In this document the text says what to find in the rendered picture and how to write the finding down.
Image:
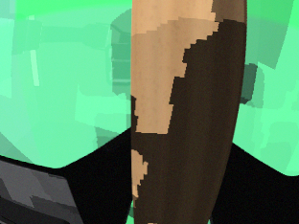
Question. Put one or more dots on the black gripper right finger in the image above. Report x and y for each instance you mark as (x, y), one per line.
(252, 192)

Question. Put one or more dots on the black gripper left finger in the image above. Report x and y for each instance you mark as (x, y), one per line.
(96, 189)

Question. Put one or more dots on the tan wooden board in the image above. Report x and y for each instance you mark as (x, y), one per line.
(186, 69)

